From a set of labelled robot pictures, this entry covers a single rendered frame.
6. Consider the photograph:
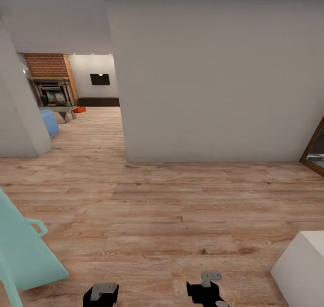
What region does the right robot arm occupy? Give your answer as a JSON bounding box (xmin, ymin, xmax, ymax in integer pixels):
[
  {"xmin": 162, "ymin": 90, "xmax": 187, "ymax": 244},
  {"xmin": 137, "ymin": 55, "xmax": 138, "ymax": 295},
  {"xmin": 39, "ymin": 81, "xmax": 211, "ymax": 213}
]
[{"xmin": 186, "ymin": 271, "xmax": 230, "ymax": 307}]

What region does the storage box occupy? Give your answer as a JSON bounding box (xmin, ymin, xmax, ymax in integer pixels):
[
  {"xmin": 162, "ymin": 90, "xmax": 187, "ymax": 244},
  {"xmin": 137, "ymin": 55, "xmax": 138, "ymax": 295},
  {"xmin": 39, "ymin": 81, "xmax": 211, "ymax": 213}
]
[{"xmin": 73, "ymin": 106, "xmax": 86, "ymax": 113}]

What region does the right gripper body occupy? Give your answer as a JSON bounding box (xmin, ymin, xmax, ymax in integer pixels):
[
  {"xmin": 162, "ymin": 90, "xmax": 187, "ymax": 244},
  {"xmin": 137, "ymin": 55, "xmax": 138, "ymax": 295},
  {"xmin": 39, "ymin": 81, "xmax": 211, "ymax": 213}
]
[{"xmin": 191, "ymin": 283, "xmax": 219, "ymax": 307}]

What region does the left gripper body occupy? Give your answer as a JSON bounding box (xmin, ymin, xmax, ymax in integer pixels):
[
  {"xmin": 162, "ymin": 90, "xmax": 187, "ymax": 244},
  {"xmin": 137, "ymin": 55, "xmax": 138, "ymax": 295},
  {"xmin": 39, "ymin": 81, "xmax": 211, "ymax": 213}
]
[{"xmin": 83, "ymin": 293, "xmax": 113, "ymax": 307}]

